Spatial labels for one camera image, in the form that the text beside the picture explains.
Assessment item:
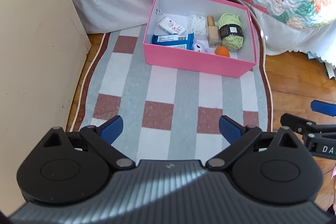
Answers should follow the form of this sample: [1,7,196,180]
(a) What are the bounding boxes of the orange makeup sponge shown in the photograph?
[215,46,230,58]

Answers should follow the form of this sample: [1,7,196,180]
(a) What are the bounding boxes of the purple plush toy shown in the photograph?
[193,39,215,55]

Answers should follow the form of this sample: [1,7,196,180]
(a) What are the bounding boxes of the blue wet wipes pack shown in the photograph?
[151,34,194,50]

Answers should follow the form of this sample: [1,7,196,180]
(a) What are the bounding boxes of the white tissue packet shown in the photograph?
[157,16,186,35]

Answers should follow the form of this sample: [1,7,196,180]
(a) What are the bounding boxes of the paper scraps under bed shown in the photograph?
[307,52,335,80]

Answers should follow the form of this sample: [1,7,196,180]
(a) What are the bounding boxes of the checkered grey pink rug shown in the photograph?
[65,0,275,164]

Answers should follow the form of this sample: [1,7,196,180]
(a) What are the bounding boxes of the beige foundation bottle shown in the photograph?
[207,16,222,48]

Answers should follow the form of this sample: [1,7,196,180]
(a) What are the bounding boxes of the pink cardboard box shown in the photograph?
[143,0,258,78]

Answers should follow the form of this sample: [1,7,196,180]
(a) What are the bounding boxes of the green yarn skein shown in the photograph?
[218,13,244,51]

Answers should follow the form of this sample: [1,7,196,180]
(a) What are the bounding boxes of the beige wooden cabinet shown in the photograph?
[1,0,91,215]

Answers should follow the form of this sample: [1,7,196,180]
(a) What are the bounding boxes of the white bed skirt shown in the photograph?
[72,0,335,65]

